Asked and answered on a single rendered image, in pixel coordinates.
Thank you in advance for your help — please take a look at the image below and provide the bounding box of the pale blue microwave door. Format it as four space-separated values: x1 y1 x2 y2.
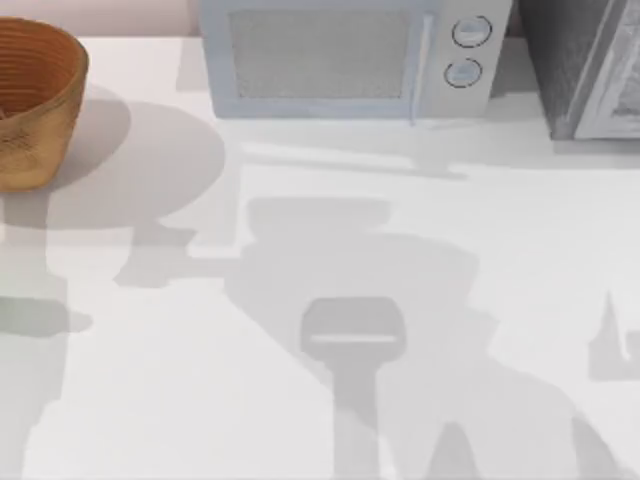
193 0 437 121

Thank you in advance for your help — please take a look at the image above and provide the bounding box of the pale microwave oven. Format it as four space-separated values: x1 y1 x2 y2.
193 0 515 127

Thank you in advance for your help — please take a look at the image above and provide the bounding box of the round microwave knob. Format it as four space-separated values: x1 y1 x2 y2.
451 14 494 49
443 57 484 90

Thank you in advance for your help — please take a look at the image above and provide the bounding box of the brown woven basket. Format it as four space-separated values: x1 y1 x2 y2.
0 16 91 193

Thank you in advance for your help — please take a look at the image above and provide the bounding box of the pale blue microwave door handle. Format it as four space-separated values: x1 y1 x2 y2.
409 13 435 127

